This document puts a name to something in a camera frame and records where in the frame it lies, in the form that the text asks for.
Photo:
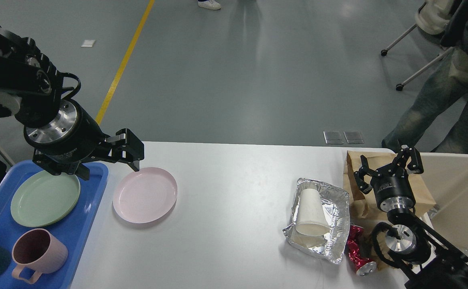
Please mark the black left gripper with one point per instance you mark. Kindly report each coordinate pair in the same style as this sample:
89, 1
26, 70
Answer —
65, 143

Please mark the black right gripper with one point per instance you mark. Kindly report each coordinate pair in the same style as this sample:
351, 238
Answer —
391, 190

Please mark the pink plate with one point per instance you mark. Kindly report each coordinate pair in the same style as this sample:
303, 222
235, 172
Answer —
145, 196

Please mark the pink mug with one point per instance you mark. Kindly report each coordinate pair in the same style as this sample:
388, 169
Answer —
35, 253

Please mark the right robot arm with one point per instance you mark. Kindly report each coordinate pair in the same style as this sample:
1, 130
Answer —
406, 242

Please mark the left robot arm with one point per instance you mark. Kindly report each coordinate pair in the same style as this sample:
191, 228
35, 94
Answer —
31, 87

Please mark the brown paper bag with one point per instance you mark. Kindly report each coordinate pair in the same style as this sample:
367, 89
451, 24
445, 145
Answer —
364, 205

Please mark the floor socket plate right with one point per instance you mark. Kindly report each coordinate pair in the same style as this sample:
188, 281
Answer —
353, 137

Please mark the floor socket plate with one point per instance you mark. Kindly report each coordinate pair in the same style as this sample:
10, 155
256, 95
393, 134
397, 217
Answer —
333, 137
353, 137

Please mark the floor socket plate left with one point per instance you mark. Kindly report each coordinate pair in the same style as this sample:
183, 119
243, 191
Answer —
333, 137

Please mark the green plate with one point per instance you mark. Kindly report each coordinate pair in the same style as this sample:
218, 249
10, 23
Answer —
44, 199

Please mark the beige plastic bin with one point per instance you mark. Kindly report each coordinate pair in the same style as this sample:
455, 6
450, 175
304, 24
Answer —
446, 177

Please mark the crumpled brown paper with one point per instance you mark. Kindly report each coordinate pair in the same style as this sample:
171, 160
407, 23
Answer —
367, 250

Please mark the crushed red can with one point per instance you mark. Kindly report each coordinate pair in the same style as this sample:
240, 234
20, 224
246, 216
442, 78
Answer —
362, 264

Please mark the white paper cup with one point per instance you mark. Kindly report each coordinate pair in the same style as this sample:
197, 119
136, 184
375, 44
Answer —
311, 220

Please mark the aluminium foil tray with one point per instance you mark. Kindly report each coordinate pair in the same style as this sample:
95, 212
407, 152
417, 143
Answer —
329, 246

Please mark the person in grey jeans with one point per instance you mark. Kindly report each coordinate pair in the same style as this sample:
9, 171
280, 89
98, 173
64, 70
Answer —
441, 90

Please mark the blue plastic tray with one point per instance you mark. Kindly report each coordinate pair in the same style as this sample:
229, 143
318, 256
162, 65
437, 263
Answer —
72, 230

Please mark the office chair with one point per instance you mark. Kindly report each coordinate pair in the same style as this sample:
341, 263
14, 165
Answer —
431, 20

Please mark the distant person legs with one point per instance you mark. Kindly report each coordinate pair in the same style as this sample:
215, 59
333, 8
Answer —
209, 4

